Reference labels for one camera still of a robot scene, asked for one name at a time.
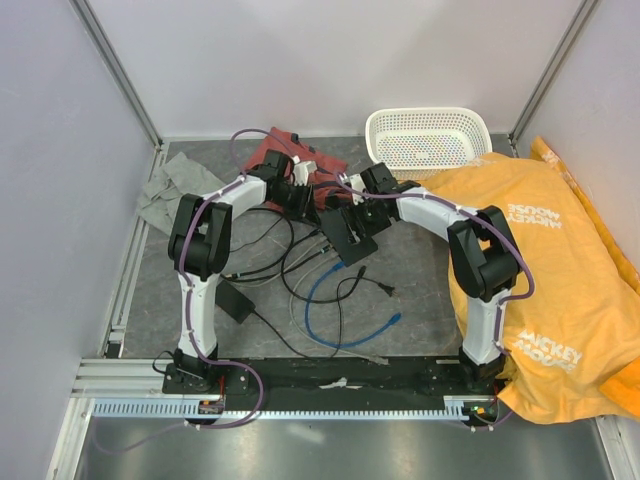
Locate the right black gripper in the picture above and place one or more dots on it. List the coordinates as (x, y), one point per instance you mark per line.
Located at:
(366, 229)

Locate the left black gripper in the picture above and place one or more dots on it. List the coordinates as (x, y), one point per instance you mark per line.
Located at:
(306, 209)

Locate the black network switch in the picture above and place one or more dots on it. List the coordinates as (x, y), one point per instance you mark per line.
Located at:
(351, 247)

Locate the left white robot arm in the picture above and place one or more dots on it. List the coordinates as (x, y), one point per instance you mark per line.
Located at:
(200, 245)

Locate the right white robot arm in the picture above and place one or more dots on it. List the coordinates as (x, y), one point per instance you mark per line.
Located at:
(484, 255)

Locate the white plastic basket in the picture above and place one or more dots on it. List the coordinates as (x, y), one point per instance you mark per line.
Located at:
(418, 142)

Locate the grey cloth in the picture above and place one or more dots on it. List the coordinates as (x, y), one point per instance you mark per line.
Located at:
(160, 197)

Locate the black power adapter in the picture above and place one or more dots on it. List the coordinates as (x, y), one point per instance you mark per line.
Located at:
(233, 302)

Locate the orange Mickey Mouse blanket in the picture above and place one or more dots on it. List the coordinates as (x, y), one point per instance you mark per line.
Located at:
(572, 329)

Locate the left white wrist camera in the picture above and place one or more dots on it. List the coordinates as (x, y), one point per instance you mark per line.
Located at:
(302, 170)

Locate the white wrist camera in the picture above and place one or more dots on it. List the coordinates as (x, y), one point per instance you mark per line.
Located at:
(302, 170)
(353, 184)

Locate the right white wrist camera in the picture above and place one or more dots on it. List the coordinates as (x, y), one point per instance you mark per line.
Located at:
(353, 184)

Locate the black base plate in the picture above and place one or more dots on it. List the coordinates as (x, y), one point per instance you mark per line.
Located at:
(402, 381)

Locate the white slotted cable duct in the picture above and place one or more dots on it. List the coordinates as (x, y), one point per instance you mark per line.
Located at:
(447, 408)

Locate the left aluminium frame post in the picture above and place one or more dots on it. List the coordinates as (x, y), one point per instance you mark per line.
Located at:
(99, 37)

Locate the aluminium frame post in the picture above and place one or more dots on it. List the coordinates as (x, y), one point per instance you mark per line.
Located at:
(99, 37)
(577, 24)

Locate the aluminium rail left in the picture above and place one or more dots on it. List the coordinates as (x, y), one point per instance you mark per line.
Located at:
(117, 314)

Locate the right aluminium frame post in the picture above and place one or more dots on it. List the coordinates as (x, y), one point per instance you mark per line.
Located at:
(577, 24)

